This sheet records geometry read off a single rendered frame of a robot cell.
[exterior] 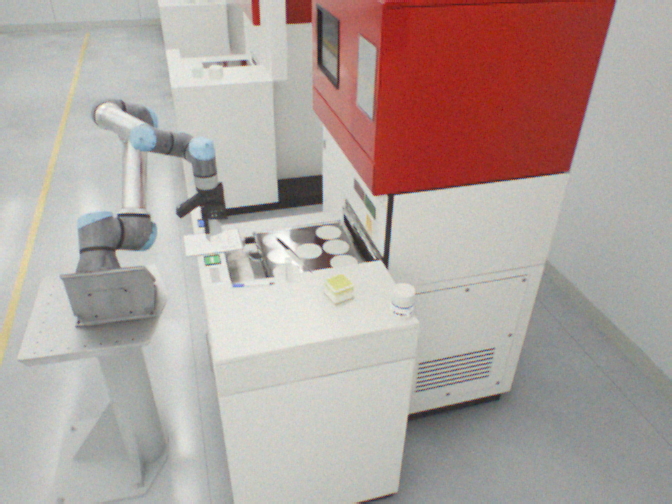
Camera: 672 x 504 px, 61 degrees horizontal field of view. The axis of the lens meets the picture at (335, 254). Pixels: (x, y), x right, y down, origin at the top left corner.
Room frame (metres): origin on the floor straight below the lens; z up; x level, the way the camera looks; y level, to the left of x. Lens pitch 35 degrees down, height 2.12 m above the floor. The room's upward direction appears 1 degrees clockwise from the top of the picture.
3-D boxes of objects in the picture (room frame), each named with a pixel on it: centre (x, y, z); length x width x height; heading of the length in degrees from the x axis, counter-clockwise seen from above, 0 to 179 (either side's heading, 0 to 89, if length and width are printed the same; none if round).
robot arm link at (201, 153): (1.63, 0.42, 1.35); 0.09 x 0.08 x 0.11; 41
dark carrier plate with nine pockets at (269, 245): (1.79, 0.10, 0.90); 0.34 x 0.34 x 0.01; 17
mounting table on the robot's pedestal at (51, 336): (1.54, 0.83, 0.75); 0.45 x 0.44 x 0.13; 104
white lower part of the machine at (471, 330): (2.13, -0.38, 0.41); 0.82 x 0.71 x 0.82; 17
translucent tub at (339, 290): (1.42, -0.01, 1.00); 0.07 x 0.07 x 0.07; 32
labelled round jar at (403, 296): (1.35, -0.21, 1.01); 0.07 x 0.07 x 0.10
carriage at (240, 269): (1.70, 0.35, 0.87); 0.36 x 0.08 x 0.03; 17
